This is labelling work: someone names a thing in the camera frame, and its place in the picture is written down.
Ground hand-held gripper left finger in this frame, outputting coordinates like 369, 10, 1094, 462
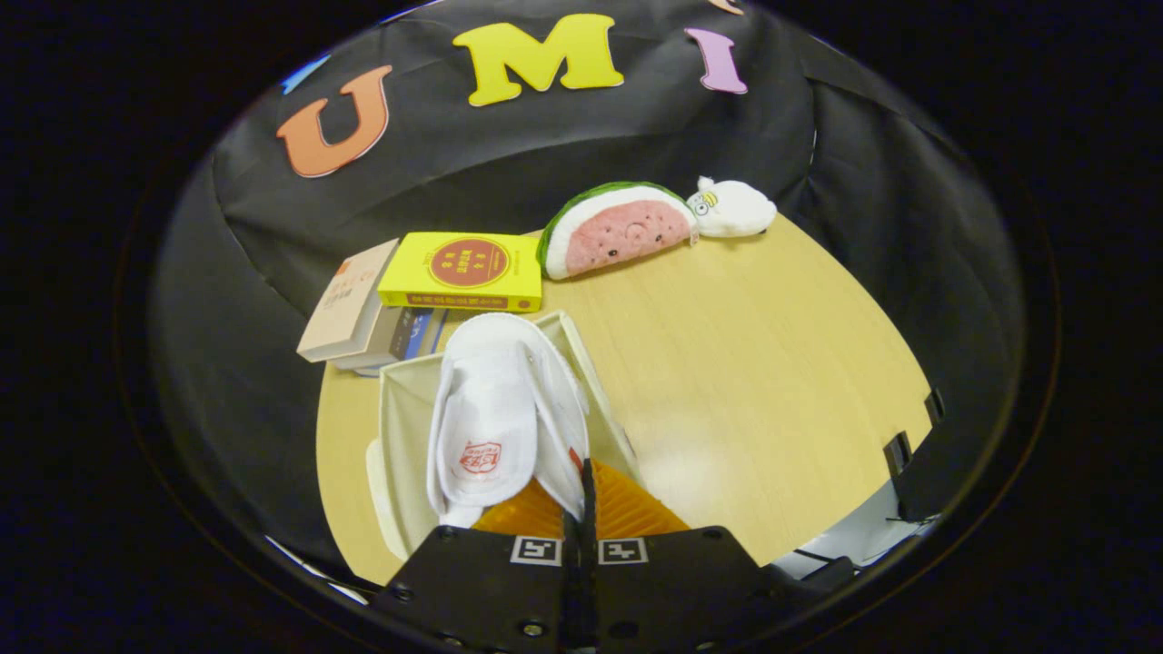
371, 479, 584, 654

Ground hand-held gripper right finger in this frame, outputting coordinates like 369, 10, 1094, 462
583, 459, 791, 654

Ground watermelon slice plush toy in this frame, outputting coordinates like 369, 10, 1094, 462
536, 182, 699, 281

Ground beige book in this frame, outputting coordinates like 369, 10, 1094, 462
297, 239, 401, 364

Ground yellow book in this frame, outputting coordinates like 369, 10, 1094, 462
378, 233, 544, 313

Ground white plush toy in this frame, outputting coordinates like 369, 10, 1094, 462
686, 176, 779, 239

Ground blue spine book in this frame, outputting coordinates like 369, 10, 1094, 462
332, 307, 448, 375

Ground cream fabric storage box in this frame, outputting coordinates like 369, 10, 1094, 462
366, 309, 641, 560

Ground white canvas shoe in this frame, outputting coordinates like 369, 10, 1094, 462
427, 313, 591, 530

